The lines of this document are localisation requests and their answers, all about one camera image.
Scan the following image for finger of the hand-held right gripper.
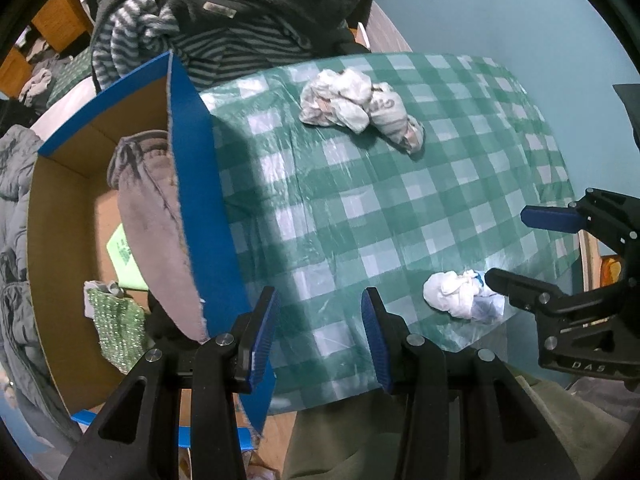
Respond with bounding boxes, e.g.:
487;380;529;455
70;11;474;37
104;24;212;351
486;267;621;331
520;187;640;257

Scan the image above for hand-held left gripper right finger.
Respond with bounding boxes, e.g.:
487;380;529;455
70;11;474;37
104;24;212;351
361;287;566;480

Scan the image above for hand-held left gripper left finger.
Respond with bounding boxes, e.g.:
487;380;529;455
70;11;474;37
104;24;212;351
59;286;281;480

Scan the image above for small white cloth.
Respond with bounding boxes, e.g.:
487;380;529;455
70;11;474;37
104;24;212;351
422;269;507;322

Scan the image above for sparkly green pouch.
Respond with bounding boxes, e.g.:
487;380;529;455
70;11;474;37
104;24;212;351
84;280;148;375

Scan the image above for brown grey towel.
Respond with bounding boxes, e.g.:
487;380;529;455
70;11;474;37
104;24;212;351
107;130;211;345

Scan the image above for light green cloth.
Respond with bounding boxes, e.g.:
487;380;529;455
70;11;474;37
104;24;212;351
106;224;151;292

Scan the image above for cardboard box with blue edges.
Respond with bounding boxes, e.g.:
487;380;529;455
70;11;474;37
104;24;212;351
26;50;277;451

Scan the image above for grey plastic bag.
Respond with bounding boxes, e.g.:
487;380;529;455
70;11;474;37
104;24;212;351
570;375;640;426

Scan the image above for wooden board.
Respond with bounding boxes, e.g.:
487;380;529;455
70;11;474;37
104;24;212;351
579;230;621;293

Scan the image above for orange snack bag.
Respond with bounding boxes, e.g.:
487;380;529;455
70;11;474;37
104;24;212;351
602;255;623;291

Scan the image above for person's olive pants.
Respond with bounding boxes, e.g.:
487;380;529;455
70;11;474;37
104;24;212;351
282;377;636;480

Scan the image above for green checked tablecloth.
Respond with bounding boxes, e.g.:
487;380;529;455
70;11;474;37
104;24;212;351
197;52;578;416

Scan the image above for large crumpled white printed cloth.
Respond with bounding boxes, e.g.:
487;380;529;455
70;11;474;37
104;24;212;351
299;67;427;156

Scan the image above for grey puffer jacket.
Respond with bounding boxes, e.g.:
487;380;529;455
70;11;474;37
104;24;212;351
0;125;76;441

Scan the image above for grey striped sweater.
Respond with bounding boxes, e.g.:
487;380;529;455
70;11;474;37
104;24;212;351
92;0;351;92

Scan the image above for dark green checked table cover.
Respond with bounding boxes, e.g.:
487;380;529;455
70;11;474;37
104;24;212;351
47;47;96;106

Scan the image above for grey clothes heap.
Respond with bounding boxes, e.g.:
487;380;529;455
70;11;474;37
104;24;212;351
20;67;53;106

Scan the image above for wooden wardrobe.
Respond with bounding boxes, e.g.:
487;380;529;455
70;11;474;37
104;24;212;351
0;0;93;101

